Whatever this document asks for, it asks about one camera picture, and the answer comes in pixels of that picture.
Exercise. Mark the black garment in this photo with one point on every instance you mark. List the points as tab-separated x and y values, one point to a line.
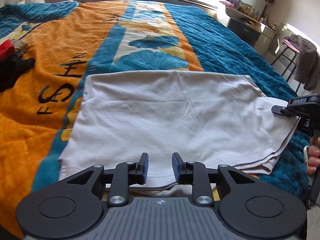
12	68

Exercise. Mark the black metal stool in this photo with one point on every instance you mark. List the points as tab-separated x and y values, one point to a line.
288	58

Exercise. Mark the red garment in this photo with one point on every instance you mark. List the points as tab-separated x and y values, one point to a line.
6	50

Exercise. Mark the person's right hand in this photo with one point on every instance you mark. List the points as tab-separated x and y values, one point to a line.
313	157

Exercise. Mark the beige patterned garment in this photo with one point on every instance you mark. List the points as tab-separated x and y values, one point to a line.
19	45

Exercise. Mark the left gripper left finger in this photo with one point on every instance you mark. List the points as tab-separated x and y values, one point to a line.
122	177

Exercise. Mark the orange and teal blanket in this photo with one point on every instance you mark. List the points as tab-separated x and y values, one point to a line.
69	41

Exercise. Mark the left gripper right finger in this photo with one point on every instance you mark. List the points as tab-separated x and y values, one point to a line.
198	176

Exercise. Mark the grey-brown towel on stool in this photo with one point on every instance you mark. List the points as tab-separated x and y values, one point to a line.
307	70

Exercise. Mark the white t-shirt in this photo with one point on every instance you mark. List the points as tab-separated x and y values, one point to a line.
207	117

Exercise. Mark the white vanity desk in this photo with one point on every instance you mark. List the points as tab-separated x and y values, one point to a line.
256	34

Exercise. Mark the items on desk top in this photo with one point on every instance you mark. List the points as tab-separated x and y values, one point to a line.
247	14

